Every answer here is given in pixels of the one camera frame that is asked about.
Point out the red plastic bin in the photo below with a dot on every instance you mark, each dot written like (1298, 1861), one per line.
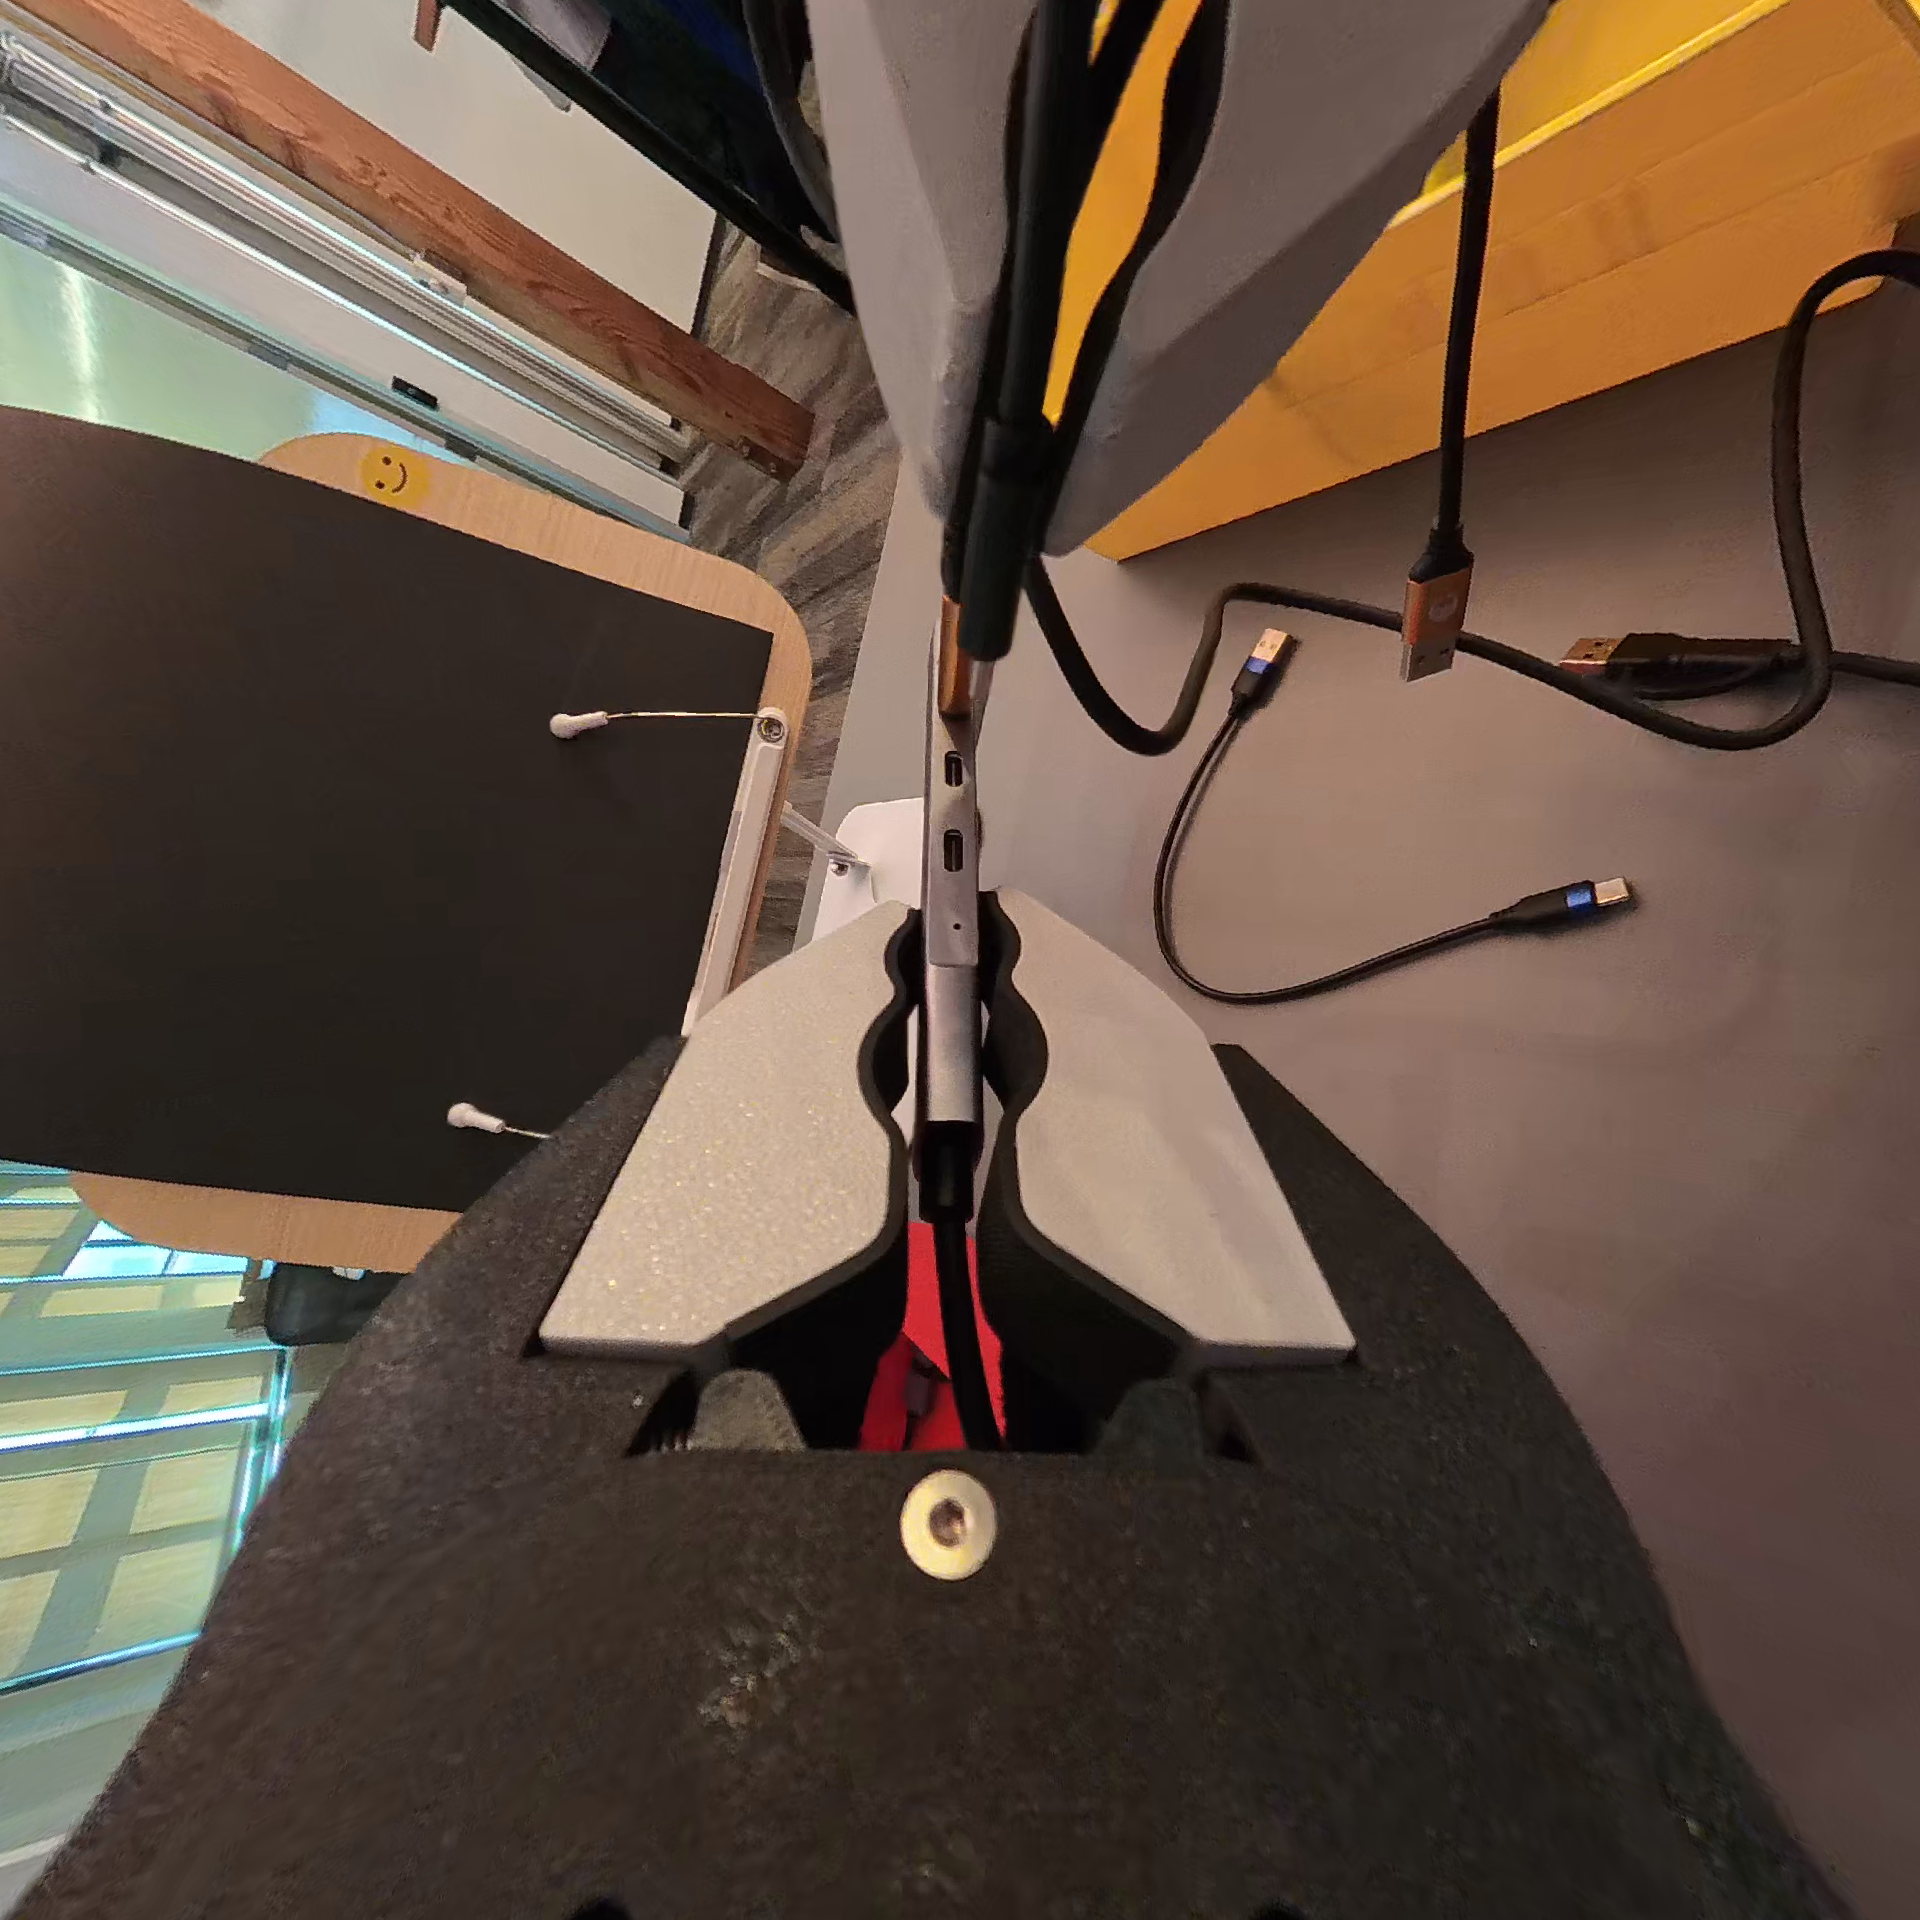
(900, 1396)

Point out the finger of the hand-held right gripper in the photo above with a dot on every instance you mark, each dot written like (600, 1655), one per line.
(900, 182)
(1319, 149)

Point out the yellow smiley sticker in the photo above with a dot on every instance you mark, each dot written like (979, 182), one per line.
(394, 477)

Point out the white stand with black board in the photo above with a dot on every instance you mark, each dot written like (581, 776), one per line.
(600, 547)

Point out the yellow plastic bin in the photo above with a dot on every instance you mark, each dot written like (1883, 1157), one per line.
(1651, 224)

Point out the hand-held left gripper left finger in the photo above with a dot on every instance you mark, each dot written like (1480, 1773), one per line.
(721, 1184)

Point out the black sheet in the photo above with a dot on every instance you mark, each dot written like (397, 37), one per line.
(300, 827)

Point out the wooden post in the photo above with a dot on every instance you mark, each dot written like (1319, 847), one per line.
(451, 224)

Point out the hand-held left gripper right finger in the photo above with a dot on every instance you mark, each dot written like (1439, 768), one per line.
(1171, 1184)

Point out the grey usb hub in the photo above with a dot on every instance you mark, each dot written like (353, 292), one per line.
(953, 1037)

